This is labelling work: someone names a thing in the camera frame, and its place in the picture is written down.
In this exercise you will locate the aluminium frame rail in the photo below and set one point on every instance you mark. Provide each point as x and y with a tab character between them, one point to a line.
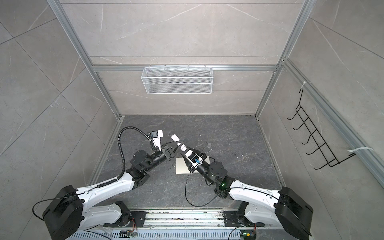
357	145
219	67

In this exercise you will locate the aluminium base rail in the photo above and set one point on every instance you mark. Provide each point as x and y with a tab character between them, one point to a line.
183	218

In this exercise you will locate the aluminium frame back rail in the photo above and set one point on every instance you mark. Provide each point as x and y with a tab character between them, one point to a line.
219	67

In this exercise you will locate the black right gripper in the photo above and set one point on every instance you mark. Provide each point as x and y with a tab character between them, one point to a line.
187	161

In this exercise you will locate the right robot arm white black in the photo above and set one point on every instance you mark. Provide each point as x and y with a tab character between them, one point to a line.
282	207

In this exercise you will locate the aluminium frame post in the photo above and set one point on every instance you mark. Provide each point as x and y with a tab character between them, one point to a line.
303	16
63	19

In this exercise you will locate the white wire mesh basket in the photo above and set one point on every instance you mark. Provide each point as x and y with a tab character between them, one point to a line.
178	81

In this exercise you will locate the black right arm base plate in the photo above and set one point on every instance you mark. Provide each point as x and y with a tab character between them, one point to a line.
233	219

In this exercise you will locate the black wire hook rack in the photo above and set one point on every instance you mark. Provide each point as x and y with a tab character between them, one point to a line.
316	137

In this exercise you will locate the aluminium frame left post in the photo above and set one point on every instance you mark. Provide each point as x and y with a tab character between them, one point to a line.
63	19

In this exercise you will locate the grey slotted cable duct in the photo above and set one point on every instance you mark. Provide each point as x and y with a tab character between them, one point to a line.
209	234

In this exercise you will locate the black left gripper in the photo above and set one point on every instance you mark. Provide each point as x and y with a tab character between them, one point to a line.
168	152

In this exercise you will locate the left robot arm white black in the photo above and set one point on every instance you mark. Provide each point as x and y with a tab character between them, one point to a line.
76	209

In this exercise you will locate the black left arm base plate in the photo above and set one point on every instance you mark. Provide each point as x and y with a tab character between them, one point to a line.
136	218

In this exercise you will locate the aluminium frame right post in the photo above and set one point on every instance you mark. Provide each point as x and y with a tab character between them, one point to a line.
303	16

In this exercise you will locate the aluminium frame right rail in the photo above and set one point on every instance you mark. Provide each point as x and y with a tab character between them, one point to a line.
357	145

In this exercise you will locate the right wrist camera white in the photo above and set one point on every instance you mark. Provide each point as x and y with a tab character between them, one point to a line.
194	158

